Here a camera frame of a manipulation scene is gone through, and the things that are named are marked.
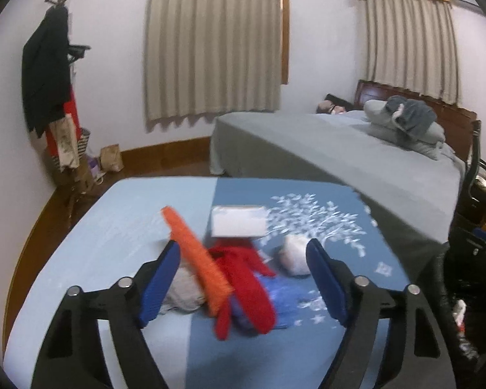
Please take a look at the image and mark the bin with black liner bag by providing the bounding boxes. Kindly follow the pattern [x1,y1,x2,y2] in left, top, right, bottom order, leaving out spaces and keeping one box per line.
[419,247,486,389]

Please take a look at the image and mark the wooden window frame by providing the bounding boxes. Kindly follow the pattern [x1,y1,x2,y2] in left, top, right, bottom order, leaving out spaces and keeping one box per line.
[280,0,290,86]

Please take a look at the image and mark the red cloth ribbon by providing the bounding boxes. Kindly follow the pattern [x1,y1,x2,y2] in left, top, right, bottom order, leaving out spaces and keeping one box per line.
[208,245,278,341]

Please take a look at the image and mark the bed with grey sheet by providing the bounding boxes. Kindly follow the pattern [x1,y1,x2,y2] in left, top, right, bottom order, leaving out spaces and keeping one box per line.
[209,109,466,248]

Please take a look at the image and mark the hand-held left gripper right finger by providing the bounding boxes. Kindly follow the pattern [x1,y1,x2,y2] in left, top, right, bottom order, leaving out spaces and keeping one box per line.
[306,238,456,389]

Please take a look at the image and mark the brown paper bag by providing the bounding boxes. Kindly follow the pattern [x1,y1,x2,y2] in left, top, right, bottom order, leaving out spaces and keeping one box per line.
[100,144,125,173]

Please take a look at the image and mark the beige tote bag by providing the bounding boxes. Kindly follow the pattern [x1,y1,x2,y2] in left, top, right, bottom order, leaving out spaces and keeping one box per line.
[49,113,80,171]

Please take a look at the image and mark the blue cloth piece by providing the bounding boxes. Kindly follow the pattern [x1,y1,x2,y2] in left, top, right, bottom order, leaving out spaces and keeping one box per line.
[231,271,329,329]

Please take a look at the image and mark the white tissue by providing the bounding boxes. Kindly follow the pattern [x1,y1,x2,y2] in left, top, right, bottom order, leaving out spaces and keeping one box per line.
[275,234,312,278]

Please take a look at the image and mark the grey pillows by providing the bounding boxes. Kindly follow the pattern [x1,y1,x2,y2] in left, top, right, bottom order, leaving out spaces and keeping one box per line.
[363,99,456,160]

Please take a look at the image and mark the dark bag with pink items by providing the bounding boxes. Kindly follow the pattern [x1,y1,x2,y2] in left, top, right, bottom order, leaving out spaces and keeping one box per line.
[317,94,355,115]

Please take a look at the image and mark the black coat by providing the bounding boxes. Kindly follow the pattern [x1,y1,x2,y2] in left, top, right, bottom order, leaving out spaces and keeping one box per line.
[21,6,71,138]

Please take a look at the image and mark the wide beige curtain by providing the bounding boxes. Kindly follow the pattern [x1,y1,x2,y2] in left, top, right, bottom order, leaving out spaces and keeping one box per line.
[145,0,284,132]

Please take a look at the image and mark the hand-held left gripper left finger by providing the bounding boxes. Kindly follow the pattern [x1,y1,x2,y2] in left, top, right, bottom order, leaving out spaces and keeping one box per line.
[30,240,181,389]

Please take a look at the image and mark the blue tree-print tablecloth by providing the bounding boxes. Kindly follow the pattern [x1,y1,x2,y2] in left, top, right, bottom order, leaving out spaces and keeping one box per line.
[4,176,414,389]

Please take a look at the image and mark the white cardboard box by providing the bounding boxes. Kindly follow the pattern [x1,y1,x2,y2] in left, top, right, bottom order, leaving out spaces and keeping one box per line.
[211,205,268,239]

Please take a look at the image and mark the striped woven bag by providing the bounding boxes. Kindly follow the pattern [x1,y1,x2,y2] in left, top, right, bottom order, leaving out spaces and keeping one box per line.
[79,127,92,159]

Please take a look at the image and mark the grey tissue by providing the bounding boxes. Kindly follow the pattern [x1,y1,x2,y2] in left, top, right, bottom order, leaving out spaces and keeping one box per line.
[162,265,209,312]

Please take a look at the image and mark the dark grey towel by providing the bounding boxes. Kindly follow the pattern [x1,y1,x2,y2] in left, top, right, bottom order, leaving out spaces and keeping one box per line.
[385,95,437,138]

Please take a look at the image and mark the orange cloth strip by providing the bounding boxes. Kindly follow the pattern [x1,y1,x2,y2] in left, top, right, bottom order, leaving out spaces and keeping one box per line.
[161,206,233,317]

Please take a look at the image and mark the narrow beige curtain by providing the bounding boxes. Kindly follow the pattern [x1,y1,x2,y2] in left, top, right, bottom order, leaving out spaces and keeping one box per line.
[362,0,460,106]

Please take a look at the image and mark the black metal chair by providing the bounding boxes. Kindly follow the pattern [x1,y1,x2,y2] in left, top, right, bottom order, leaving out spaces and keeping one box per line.
[454,119,486,228]

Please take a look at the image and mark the dark wooden headboard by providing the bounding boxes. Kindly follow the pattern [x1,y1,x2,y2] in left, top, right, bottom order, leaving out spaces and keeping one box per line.
[354,80,480,163]

